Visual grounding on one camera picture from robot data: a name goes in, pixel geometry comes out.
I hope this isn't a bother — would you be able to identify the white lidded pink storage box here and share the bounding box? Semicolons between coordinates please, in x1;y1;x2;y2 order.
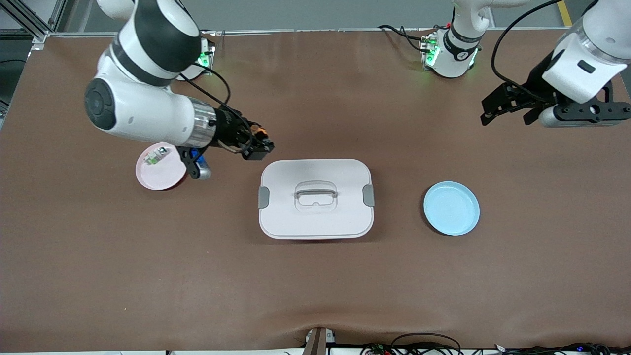
258;158;376;241

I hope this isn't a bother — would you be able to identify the pink round plate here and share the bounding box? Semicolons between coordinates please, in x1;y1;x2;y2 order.
136;142;188;191

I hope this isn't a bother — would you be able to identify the clear table edge strip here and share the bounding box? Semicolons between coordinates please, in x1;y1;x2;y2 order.
47;27;592;38

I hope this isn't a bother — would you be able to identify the light blue round plate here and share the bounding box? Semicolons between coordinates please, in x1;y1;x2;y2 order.
423;181;480;236

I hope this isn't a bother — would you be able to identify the brown table mat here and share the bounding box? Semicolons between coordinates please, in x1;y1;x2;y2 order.
0;29;631;353

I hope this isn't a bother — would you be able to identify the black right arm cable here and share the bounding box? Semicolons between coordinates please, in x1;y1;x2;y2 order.
178;63;254;153

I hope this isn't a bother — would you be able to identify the black left base cable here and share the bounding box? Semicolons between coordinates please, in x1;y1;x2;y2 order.
377;24;429;54

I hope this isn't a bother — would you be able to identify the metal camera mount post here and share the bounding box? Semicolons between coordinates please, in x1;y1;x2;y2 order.
302;327;330;355

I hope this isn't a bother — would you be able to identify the aluminium frame corner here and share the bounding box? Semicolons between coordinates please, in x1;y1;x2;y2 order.
0;0;67;50

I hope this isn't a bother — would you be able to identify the black cable bundle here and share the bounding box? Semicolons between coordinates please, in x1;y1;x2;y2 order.
493;342;631;355

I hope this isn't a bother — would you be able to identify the black cable loop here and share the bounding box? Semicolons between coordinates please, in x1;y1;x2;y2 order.
391;333;462;355

